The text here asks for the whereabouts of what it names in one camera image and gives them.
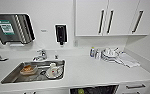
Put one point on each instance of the chrome sink faucet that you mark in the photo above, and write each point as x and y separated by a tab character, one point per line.
41	55

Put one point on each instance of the white folded cloth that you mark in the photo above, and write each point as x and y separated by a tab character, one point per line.
130	61

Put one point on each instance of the white wall outlet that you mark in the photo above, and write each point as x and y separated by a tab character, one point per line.
76	43

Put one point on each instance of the small blue-label bottle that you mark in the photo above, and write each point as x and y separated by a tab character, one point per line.
92	52

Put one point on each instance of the bowl with orange leftovers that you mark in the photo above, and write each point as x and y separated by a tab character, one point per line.
28	69

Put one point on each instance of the stainless steel sink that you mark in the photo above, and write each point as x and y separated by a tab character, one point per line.
9	78

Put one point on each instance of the small chrome sink knob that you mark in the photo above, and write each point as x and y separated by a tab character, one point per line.
56	57

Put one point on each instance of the steel paper towel dispenser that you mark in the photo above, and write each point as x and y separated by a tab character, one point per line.
11	28

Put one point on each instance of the black wall soap dispenser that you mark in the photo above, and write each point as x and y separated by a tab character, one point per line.
60	34

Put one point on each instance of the green cup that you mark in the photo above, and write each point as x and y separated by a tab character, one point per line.
81	91

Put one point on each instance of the stack of white plates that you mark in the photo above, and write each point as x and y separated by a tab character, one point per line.
110	56

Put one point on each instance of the white three-door wall cabinet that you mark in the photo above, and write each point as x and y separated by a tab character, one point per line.
119	16

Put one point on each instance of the white printed mug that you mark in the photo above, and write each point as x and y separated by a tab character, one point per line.
52	68

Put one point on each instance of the white drawer unit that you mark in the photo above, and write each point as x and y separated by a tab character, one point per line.
134	88

